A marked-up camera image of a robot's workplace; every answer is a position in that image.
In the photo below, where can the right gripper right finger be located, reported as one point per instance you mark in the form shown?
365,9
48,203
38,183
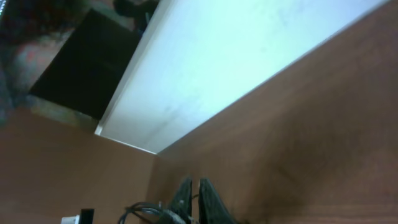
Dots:
211,208

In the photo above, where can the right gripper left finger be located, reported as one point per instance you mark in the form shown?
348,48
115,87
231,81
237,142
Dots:
179,210

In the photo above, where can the dark cabinet in background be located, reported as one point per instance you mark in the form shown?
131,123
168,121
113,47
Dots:
87,70

